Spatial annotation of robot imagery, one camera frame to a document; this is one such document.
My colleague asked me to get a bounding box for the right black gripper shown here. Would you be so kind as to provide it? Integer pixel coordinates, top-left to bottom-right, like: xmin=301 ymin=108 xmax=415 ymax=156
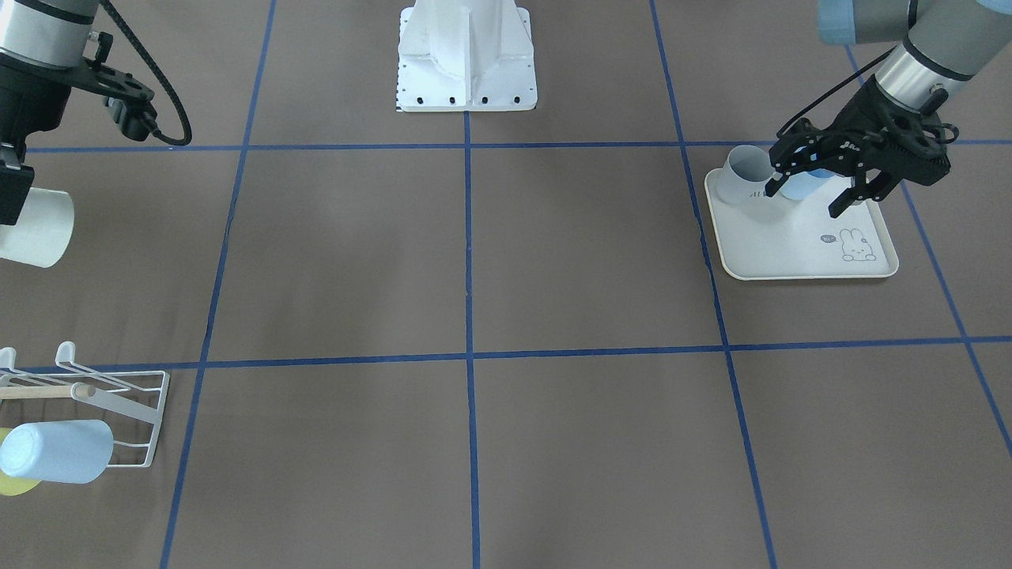
xmin=1 ymin=57 xmax=71 ymax=226

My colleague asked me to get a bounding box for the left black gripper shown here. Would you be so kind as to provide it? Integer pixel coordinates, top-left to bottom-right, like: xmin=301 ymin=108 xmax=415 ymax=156
xmin=764 ymin=78 xmax=915 ymax=219

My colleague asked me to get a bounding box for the cream plastic cup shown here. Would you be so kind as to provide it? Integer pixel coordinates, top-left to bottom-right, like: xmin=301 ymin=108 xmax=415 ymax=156
xmin=1 ymin=187 xmax=75 ymax=269

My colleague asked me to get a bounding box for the light blue cup front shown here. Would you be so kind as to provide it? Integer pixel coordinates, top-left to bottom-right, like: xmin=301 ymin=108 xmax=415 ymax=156
xmin=1 ymin=419 xmax=115 ymax=484

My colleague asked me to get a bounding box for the light blue cup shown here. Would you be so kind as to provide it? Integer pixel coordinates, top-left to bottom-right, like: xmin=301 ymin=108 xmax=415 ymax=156
xmin=780 ymin=168 xmax=837 ymax=202
xmin=1 ymin=419 xmax=115 ymax=484

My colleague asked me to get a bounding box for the yellow plastic cup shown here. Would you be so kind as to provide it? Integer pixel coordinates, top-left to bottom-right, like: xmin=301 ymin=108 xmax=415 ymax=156
xmin=1 ymin=428 xmax=41 ymax=496

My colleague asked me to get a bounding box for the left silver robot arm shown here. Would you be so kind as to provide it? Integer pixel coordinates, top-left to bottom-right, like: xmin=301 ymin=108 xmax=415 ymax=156
xmin=764 ymin=1 xmax=1011 ymax=217

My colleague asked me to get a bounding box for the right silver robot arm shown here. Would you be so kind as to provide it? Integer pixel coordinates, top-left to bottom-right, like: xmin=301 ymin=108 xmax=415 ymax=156
xmin=1 ymin=1 xmax=98 ymax=226

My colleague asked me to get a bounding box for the light blue cup rear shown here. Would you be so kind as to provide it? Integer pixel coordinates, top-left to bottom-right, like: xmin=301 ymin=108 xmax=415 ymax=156
xmin=780 ymin=168 xmax=837 ymax=202

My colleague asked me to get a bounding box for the grey plastic cup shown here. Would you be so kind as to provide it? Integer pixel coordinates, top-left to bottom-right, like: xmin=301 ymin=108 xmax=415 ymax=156
xmin=712 ymin=145 xmax=775 ymax=206

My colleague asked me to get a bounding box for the white serving tray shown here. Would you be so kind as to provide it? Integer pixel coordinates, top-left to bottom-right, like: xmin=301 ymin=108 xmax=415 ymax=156
xmin=704 ymin=168 xmax=900 ymax=281

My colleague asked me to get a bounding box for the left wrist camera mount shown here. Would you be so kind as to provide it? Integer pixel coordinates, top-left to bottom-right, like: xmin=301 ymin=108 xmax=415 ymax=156
xmin=876 ymin=111 xmax=959 ymax=185

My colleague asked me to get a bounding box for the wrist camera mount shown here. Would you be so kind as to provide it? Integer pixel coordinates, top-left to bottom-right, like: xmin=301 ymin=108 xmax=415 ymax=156
xmin=74 ymin=30 xmax=157 ymax=143
xmin=876 ymin=111 xmax=959 ymax=185

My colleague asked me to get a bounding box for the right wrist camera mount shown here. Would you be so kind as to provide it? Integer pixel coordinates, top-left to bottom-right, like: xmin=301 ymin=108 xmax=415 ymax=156
xmin=74 ymin=30 xmax=157 ymax=143

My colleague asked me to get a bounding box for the white wire cup rack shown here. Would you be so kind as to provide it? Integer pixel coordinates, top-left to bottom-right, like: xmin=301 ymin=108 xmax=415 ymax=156
xmin=1 ymin=340 xmax=172 ymax=469

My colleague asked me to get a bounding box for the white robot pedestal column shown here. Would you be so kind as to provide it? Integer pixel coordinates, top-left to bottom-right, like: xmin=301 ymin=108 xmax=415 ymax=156
xmin=395 ymin=1 xmax=538 ymax=113

